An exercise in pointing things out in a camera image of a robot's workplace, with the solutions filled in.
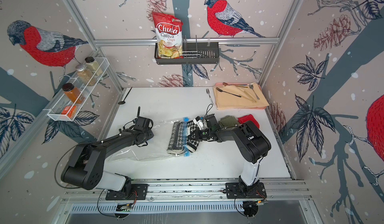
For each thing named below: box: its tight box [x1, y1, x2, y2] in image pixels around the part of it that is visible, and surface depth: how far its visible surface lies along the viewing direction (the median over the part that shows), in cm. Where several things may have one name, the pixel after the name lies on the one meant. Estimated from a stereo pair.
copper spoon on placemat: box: [222, 82, 248, 87], surface depth 124 cm
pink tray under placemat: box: [214, 82, 251, 87], surface depth 125 cm
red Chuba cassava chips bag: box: [152, 12, 184, 59], surface depth 81 cm
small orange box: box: [61, 105, 77, 118], surface depth 68 cm
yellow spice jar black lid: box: [84, 56, 103, 76], surface depth 82 cm
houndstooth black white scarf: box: [167, 120, 200, 154], surface depth 89 cm
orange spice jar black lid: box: [62, 82, 85, 104], surface depth 69 cm
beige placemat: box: [214, 82, 270, 110], surface depth 117 cm
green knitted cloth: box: [218, 115, 240, 128], surface depth 97 cm
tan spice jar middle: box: [75, 64, 97, 87], surface depth 77 cm
